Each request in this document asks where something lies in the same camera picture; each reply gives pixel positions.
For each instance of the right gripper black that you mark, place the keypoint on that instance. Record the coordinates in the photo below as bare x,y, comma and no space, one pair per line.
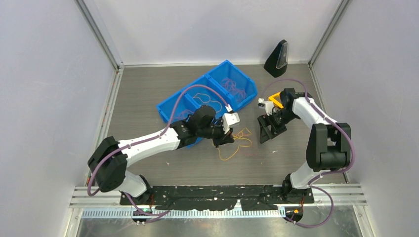
265,133

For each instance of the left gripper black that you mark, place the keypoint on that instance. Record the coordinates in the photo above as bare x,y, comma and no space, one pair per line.
224,138

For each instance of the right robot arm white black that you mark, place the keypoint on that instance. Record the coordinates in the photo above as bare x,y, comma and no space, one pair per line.
328,149

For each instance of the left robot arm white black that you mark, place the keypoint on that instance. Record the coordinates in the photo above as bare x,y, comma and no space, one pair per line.
111,159

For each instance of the yellow triangular plastic piece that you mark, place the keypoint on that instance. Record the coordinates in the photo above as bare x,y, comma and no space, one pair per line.
276,100

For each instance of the blue three-compartment plastic bin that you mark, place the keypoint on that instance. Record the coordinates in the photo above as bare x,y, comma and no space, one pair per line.
222,85

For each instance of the black wedge-shaped stand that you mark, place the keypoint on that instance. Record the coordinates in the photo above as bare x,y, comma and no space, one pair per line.
277,62

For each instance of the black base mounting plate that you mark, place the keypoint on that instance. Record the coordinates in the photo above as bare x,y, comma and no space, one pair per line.
219,198

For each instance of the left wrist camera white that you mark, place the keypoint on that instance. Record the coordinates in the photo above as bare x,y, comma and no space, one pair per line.
230,119

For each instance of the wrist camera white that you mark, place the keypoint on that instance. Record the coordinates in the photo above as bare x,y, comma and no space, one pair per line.
230,119
267,105

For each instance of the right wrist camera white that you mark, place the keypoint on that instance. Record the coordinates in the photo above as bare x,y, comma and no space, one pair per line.
267,105

